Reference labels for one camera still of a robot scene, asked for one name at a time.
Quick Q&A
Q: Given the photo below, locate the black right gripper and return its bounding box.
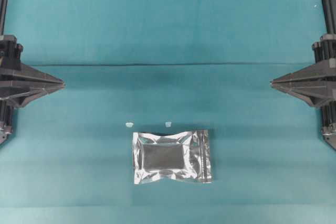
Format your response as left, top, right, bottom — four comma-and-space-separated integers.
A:
270, 34, 336, 137

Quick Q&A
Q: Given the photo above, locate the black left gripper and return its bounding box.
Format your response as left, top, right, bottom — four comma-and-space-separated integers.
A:
1, 35, 65, 132

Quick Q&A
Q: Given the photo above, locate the silver zip bag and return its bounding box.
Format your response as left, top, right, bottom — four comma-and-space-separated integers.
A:
132, 130, 212, 185

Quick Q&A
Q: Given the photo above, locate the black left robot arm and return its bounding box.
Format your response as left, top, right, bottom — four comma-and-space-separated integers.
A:
1, 0, 65, 140

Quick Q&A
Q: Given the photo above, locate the white tape piece left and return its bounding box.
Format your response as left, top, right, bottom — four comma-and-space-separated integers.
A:
125, 122, 134, 128

